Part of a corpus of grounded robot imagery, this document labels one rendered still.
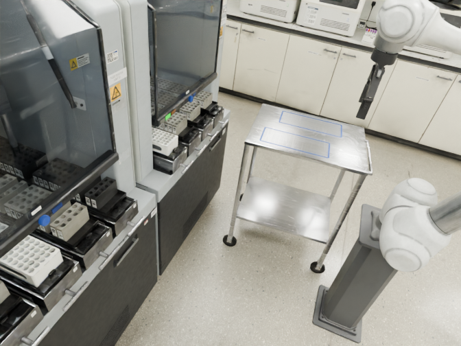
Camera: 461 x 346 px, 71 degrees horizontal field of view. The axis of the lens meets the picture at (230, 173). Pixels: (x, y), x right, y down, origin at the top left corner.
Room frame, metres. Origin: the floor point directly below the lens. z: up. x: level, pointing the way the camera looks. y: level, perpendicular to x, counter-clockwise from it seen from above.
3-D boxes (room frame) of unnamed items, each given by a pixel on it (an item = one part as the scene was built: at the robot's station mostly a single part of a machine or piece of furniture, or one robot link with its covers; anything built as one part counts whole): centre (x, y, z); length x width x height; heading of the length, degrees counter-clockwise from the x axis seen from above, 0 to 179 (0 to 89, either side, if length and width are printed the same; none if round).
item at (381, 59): (1.08, -0.43, 1.36); 0.08 x 0.07 x 0.09; 164
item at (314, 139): (1.51, -0.38, 0.41); 0.67 x 0.46 x 0.82; 80
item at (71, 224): (0.66, 0.47, 0.85); 0.12 x 0.02 x 0.06; 165
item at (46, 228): (0.68, 0.54, 0.85); 0.12 x 0.02 x 0.06; 164
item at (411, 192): (0.99, -0.72, 0.87); 0.18 x 0.16 x 0.22; 158
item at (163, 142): (1.22, 0.41, 0.83); 0.30 x 0.10 x 0.06; 74
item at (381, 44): (1.08, -0.43, 1.43); 0.09 x 0.09 x 0.06
